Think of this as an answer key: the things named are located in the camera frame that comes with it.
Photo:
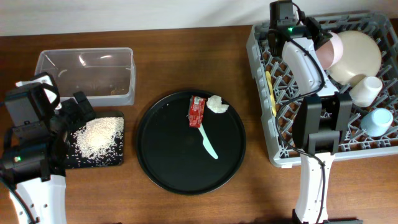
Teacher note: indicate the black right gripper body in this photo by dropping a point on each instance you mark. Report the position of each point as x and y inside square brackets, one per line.
[314, 30]

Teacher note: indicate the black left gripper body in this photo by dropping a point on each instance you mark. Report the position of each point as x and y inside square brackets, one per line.
[66, 118]

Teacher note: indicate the pink bowl with grains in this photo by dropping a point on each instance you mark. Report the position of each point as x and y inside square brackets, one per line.
[330, 52]

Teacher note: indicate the large cream bowl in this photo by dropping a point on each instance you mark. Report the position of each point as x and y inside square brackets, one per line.
[361, 58]

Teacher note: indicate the white cup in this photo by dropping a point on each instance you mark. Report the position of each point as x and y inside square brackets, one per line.
[365, 92]

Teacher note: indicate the yellow plastic knife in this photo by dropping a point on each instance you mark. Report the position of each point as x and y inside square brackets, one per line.
[270, 86]

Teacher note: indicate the light blue cup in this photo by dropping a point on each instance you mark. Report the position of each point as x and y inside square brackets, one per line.
[377, 122]

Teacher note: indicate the red sauce packet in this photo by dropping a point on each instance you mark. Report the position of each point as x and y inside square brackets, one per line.
[196, 111]

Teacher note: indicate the white tissue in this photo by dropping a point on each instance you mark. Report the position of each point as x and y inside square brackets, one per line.
[214, 103]

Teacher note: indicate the mint green plastic knife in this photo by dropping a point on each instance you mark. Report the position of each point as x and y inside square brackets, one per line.
[207, 144]

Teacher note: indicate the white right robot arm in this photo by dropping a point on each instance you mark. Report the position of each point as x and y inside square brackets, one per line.
[320, 123]

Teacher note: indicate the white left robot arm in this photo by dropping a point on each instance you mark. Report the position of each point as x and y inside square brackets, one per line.
[35, 149]

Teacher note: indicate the grey dishwasher rack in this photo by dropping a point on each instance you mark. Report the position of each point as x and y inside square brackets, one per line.
[278, 129]

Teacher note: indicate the pile of white rice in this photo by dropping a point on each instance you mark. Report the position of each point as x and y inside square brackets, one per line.
[98, 137]

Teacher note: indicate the black rectangular tray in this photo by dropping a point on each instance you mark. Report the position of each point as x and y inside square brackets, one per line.
[93, 155]

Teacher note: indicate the clear plastic bin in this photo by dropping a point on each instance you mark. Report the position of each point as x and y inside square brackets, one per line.
[107, 76]

